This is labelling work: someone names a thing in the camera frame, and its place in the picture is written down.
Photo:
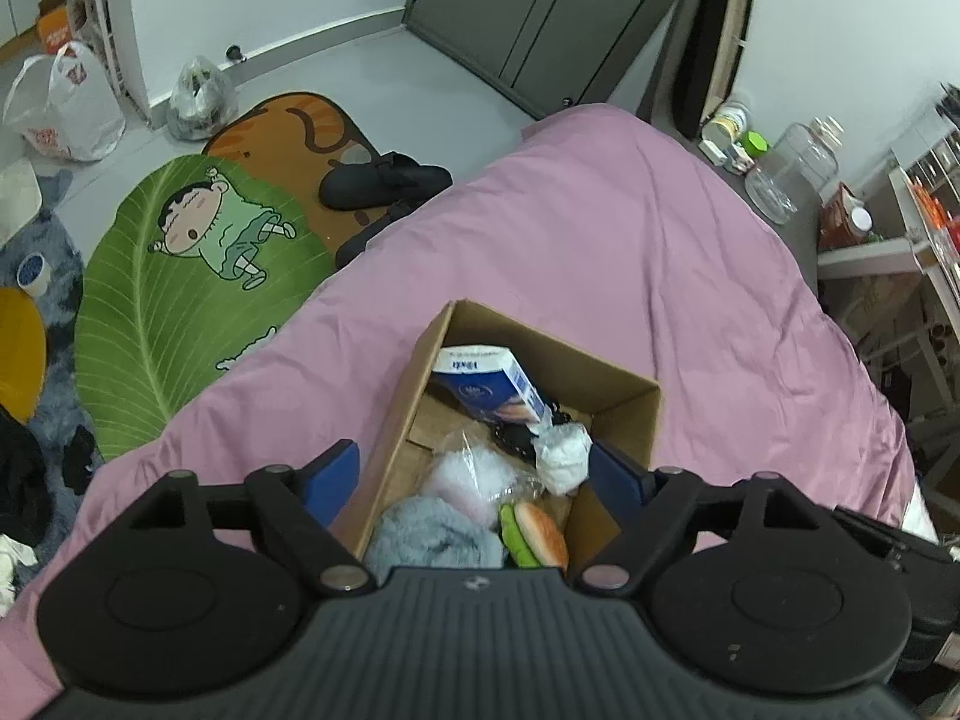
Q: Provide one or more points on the white shelf unit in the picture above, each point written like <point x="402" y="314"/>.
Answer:
<point x="862" y="256"/>

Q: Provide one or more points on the brown cardboard box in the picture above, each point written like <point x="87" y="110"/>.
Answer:
<point x="405" y="405"/>

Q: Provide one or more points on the clear plastic bag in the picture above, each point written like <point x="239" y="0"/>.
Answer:
<point x="562" y="459"/>

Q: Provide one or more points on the black stitched cloth patch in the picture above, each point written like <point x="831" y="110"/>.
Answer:
<point x="514" y="440"/>

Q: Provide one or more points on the black clothing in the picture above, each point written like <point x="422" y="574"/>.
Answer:
<point x="19" y="480"/>

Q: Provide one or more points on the burger plush toy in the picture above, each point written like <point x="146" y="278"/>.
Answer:
<point x="545" y="532"/>

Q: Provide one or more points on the pink fluffy plush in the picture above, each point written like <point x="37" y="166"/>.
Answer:
<point x="472" y="480"/>

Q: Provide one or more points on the blue and white carton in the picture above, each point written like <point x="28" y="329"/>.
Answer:
<point x="487" y="386"/>

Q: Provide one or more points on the black wooden board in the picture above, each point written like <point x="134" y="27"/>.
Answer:
<point x="705" y="37"/>

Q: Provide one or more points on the pink bed sheet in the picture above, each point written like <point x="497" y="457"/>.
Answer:
<point x="637" y="255"/>

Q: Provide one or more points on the clear bag with dark contents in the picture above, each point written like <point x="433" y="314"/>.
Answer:
<point x="199" y="101"/>

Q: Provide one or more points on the clear glass jar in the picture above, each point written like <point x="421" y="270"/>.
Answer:
<point x="795" y="165"/>

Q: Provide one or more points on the orange cat rug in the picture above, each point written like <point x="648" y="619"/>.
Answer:
<point x="300" y="120"/>

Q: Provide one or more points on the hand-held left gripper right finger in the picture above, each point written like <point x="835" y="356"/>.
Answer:
<point x="616" y="478"/>

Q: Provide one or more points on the green leaf cartoon rug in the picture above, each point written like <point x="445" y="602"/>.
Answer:
<point x="135" y="300"/>

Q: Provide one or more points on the grey bedside table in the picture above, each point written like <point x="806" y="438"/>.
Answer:
<point x="795" y="240"/>

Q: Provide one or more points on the white tape roll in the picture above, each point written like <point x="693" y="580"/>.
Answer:
<point x="32" y="275"/>

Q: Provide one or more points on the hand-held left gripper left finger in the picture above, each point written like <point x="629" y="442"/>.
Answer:
<point x="334" y="481"/>

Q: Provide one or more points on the black slipper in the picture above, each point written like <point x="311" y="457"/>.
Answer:
<point x="364" y="240"/>
<point x="375" y="180"/>

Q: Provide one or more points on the orange cardboard box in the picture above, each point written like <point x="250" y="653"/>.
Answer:
<point x="54" y="28"/>

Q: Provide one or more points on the yellow round cushion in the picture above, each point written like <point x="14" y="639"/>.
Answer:
<point x="19" y="352"/>

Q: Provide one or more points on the green lid bottle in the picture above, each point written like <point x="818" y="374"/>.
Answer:
<point x="754" y="146"/>

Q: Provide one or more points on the grey fluffy plush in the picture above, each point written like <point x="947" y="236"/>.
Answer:
<point x="427" y="536"/>

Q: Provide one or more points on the white plastic tub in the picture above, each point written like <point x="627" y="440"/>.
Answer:
<point x="724" y="127"/>

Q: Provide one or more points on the grey wardrobe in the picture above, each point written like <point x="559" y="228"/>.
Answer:
<point x="540" y="7"/>

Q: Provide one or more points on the white plastic shopping bag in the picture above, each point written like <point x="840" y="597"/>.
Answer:
<point x="67" y="105"/>

